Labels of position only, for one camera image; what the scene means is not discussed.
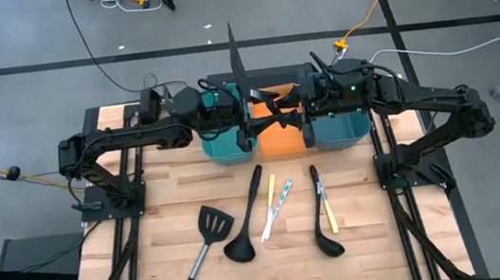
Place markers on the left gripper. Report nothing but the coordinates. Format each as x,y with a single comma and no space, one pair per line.
225,112

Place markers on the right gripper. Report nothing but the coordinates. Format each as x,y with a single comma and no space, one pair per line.
319,98

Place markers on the plain black ladle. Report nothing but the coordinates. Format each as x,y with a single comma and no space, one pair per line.
240,248

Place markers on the black ladle with white label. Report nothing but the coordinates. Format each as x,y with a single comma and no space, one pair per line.
331,247

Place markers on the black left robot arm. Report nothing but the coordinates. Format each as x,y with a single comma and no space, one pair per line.
135,137

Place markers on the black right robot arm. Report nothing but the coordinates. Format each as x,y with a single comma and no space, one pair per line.
441,102

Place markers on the orange plastic bin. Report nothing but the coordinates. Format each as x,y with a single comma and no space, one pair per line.
281,143

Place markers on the black perforated computer case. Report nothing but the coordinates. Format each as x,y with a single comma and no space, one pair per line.
271,76

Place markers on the light teal plastic bin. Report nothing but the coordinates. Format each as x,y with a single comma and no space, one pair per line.
227,150

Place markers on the dark blue-teal plastic bin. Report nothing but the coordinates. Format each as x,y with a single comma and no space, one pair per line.
342,131

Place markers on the black power box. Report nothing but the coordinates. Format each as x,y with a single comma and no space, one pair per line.
92,118

